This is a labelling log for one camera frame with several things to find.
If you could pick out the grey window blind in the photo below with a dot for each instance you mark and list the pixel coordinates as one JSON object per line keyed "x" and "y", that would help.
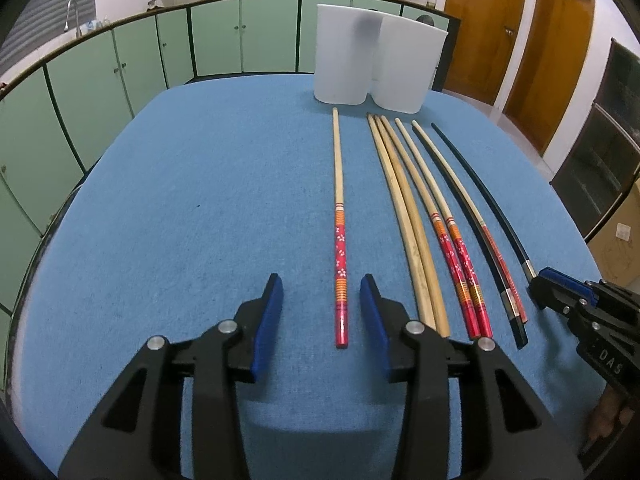
{"x": 45, "y": 10}

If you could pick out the narrow wooden door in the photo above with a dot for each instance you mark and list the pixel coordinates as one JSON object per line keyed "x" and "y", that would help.
{"x": 550, "y": 60}

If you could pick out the dark glass-front cabinet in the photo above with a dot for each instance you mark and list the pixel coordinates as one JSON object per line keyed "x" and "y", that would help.
{"x": 600, "y": 160}

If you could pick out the wide wooden door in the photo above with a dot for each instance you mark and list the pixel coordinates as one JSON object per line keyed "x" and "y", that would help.
{"x": 480, "y": 35}

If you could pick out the person's right hand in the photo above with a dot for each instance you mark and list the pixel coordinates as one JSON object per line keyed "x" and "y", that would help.
{"x": 602, "y": 412}

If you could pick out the blue tablecloth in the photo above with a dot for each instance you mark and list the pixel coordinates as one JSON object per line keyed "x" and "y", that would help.
{"x": 200, "y": 210}

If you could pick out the red floral wooden chopstick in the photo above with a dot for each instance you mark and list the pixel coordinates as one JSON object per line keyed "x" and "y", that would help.
{"x": 472, "y": 280}
{"x": 340, "y": 260}
{"x": 459, "y": 280}

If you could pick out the white plastic container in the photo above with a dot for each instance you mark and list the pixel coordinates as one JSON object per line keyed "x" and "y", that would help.
{"x": 405, "y": 70}
{"x": 340, "y": 55}

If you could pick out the row of green kitchen cabinets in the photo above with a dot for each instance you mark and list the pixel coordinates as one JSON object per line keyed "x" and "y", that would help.
{"x": 80, "y": 80}

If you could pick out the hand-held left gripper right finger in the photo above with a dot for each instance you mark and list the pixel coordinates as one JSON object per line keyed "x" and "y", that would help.
{"x": 375, "y": 320}

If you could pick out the black chopstick with silver band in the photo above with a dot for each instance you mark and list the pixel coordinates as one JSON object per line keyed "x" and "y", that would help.
{"x": 517, "y": 245}
{"x": 519, "y": 332}

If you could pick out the cardboard box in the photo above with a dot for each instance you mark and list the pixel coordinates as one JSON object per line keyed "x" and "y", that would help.
{"x": 617, "y": 245}

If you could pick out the thin red-ended wooden chopstick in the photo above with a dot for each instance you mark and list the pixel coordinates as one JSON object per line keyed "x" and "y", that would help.
{"x": 501, "y": 269}

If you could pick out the plain wooden chopstick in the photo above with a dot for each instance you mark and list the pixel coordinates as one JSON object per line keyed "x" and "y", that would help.
{"x": 407, "y": 230}
{"x": 419, "y": 230}

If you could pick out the small metal kettle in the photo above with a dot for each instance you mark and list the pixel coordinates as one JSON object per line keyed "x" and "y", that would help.
{"x": 152, "y": 2}

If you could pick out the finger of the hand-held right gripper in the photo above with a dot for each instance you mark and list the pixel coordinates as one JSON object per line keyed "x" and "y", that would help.
{"x": 550, "y": 294}
{"x": 570, "y": 281}

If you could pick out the metal faucet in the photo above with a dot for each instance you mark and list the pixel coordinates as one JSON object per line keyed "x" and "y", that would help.
{"x": 72, "y": 15}

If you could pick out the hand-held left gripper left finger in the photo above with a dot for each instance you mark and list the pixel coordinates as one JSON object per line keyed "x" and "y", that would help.
{"x": 267, "y": 320}

